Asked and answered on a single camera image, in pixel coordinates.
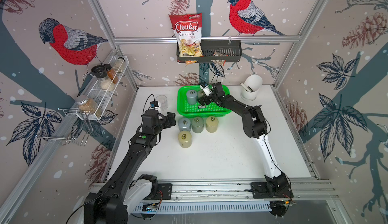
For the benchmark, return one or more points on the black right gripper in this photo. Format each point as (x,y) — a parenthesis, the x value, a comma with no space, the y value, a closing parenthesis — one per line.
(203,98)

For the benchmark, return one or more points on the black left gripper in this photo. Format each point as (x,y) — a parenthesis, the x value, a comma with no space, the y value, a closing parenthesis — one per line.
(172,119)

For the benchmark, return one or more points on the blue-grey tea canister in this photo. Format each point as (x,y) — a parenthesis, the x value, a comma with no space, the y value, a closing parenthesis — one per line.
(184,124)

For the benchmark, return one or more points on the beige tea canister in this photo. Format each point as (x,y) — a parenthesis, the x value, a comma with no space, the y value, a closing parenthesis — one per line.
(185,139)

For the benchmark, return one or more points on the yellow-green tea canister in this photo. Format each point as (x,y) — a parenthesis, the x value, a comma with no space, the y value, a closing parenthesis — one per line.
(212,123)

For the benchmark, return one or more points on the sage green tea canister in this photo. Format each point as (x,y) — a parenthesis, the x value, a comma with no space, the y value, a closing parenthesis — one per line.
(197,125)

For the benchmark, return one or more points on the grey-green canister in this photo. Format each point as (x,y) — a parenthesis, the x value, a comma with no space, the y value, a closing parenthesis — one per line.
(200,94)

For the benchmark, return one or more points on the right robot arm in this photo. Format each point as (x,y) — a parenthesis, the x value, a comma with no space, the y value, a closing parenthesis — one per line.
(256,127)

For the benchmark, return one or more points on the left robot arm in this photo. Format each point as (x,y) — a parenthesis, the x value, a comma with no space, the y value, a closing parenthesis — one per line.
(107,206)

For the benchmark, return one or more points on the green plastic basket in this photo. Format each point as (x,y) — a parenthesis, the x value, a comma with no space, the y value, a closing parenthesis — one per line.
(191,111)

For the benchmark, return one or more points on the blue-grey canister in basket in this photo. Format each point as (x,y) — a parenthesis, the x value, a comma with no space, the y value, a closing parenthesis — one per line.
(192,97)

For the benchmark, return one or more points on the clear drinking glass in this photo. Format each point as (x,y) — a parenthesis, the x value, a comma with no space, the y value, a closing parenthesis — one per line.
(162,101)

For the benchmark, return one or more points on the small snack packet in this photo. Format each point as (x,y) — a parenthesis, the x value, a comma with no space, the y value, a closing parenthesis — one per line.
(219,61)

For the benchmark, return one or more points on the white utensil holder cup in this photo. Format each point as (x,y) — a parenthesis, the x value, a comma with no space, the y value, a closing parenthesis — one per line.
(254,82)

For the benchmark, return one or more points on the pale spice jar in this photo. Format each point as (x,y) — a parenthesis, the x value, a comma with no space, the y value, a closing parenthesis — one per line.
(119,65)

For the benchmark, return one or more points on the orange spice bottle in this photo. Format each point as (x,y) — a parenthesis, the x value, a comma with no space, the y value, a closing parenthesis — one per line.
(111,73)

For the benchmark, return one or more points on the red cassava chips bag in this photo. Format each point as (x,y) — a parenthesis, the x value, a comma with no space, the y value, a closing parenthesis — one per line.
(188,32)

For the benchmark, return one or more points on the silver lid grain jar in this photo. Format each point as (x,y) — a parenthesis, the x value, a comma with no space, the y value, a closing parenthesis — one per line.
(86,104)

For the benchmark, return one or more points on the black lid spice jar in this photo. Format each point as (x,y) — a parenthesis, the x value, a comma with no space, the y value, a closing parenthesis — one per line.
(104,82)

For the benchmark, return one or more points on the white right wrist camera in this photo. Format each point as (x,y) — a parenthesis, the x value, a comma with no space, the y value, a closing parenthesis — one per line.
(206,89)

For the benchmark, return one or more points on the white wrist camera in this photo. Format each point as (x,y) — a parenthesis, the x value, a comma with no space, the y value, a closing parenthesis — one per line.
(206,89)
(155,105)

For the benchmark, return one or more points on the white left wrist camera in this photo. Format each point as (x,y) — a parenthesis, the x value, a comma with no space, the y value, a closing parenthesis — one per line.
(155,105)

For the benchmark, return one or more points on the white utensil handle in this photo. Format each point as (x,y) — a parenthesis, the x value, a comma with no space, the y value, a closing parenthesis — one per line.
(248,89)

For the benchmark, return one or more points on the black wall basket shelf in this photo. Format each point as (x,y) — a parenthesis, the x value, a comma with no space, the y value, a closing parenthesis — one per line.
(231,48)

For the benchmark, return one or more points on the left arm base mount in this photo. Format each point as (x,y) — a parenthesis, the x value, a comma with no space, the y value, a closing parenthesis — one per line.
(160,191)

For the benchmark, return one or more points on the white wire spice rack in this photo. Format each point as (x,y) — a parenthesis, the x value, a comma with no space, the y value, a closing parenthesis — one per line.
(102,98)

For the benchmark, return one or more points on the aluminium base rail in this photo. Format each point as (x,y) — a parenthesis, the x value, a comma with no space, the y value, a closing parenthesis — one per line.
(217,196)

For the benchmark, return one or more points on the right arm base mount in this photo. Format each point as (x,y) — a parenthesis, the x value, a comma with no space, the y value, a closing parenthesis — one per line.
(274,188)

